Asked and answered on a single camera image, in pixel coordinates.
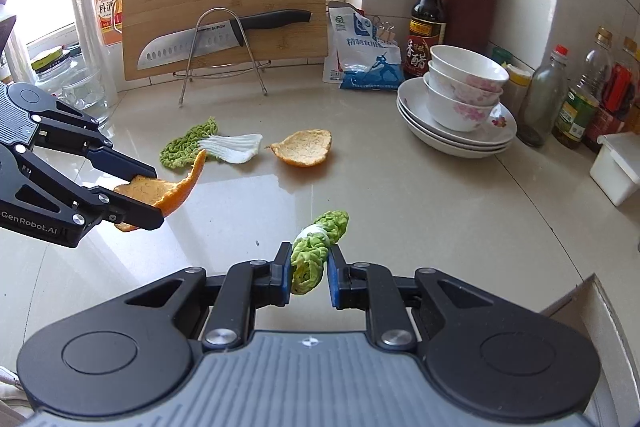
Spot small napa cabbage piece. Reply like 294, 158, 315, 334
291, 210, 349, 296

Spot orange peel piece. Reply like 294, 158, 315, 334
114, 150, 207, 217
268, 129, 332, 168

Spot clear drinking glass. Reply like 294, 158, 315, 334
62, 68, 108, 124

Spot stack of clear cups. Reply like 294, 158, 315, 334
72, 0, 118, 107

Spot curly napa cabbage leaf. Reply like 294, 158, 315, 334
160, 117, 262, 170

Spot bottom white plate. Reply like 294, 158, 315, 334
397, 106, 511, 159

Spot white plate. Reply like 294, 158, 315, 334
396, 100, 518, 158
397, 106, 511, 159
397, 78, 512, 146

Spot middle white plate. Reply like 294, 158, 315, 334
396, 100, 518, 158

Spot bottom white floral bowl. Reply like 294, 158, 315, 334
423, 74, 497, 132

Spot white floral bowl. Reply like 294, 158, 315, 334
427, 61, 502, 106
423, 74, 497, 132
431, 44, 509, 92

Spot top white plate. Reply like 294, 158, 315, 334
397, 78, 512, 146

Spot middle white floral bowl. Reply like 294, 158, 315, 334
427, 61, 502, 106

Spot white blue salt bag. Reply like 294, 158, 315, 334
323, 1, 404, 91

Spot top white floral bowl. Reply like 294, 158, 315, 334
431, 44, 509, 92

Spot oil bottle green label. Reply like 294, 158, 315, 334
552, 26, 613, 150

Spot clear bottle red cap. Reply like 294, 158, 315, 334
516, 44, 568, 148

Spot white plastic lidded box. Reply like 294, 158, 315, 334
589, 132, 640, 207

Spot metal binder clips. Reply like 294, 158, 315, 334
372, 15, 396, 43

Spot dark vinegar bottle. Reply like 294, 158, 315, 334
404, 0, 446, 78

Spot red label sauce bottle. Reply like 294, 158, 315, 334
584, 37, 639, 152

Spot black handled kitchen knife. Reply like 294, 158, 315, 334
137, 9, 311, 70

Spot metal wire board stand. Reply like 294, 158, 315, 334
178, 6, 269, 108

